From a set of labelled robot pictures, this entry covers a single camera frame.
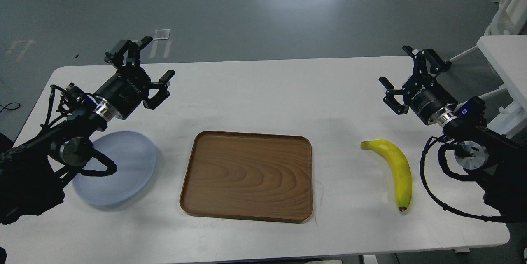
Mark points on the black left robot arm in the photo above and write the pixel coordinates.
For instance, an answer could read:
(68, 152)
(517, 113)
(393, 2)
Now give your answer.
(34, 173)

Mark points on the brown wooden tray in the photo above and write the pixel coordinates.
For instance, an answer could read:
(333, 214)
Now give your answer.
(247, 176)

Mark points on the light blue plate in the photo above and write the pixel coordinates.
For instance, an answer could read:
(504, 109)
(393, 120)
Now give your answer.
(135, 157)

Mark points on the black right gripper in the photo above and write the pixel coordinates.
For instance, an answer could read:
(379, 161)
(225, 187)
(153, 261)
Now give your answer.
(421, 92)

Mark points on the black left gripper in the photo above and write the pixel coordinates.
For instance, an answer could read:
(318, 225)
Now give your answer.
(126, 89)

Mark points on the white side table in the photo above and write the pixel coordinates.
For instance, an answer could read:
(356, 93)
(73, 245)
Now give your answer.
(508, 57)

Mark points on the yellow banana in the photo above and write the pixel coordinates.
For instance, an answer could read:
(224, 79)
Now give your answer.
(400, 169)

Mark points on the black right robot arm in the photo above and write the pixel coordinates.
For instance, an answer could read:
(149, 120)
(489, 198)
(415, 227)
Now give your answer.
(469, 151)

